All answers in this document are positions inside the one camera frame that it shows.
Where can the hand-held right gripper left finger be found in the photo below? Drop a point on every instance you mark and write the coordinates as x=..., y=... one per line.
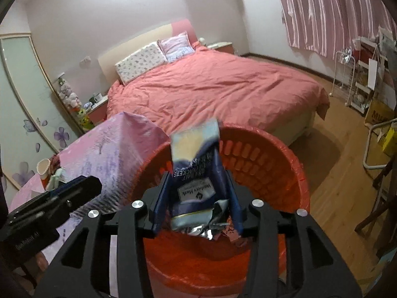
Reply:
x=159, y=206

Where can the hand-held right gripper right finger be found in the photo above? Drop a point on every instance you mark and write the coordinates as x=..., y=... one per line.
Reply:
x=236, y=206

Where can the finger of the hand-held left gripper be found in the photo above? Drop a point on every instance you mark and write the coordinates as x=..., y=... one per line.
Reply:
x=83, y=192

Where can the red packet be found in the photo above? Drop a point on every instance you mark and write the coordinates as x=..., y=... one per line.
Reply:
x=55, y=162

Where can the pink white paper cup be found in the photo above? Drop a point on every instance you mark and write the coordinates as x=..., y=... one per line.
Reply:
x=44, y=169

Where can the red plastic laundry basket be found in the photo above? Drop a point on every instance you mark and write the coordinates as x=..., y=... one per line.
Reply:
x=279, y=186

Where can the dark blue snack bag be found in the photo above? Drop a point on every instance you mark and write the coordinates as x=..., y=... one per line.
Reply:
x=195, y=167

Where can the pink floral tablecloth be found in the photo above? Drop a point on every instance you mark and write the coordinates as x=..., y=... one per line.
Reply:
x=108, y=149

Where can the yellow green plush toy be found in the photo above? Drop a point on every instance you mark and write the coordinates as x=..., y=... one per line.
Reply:
x=84, y=118

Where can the pink nightstand with mugs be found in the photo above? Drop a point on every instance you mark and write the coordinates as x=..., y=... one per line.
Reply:
x=97, y=111

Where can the white mug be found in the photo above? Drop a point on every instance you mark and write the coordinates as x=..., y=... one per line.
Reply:
x=98, y=97

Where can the hanging plush toys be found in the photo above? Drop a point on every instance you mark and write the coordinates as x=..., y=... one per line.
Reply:
x=69, y=94

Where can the flower print wardrobe door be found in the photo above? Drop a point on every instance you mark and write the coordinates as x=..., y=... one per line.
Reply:
x=24, y=99

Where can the bed with coral duvet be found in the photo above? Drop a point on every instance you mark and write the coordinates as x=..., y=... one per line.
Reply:
x=217, y=90

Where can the white floral pillow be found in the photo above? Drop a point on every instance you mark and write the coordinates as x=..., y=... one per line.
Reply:
x=139, y=62

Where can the dark wooden chair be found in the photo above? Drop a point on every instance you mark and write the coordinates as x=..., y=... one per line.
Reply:
x=384, y=198

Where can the pink nightstand with books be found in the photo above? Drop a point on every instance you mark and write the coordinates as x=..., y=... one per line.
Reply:
x=221, y=48

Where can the beige pink headboard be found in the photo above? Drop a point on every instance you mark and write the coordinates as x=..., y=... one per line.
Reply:
x=136, y=42

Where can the pink striped pillow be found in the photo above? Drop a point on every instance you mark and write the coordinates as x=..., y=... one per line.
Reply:
x=175, y=46

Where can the white storage cart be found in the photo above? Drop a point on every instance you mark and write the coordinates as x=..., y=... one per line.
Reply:
x=361, y=96

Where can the white round lamp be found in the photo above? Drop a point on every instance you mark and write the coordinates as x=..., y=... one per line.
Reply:
x=202, y=41

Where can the brown paper bag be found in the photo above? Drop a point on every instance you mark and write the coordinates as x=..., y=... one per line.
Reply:
x=378, y=115

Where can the white paper bag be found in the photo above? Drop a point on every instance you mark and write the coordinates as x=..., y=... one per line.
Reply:
x=376, y=74

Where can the pink curtain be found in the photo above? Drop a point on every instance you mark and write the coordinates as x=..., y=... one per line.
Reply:
x=335, y=9

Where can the wall socket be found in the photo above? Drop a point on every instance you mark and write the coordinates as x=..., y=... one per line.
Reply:
x=85, y=60

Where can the white metal tube frame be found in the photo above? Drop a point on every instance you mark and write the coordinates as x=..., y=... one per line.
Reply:
x=367, y=149

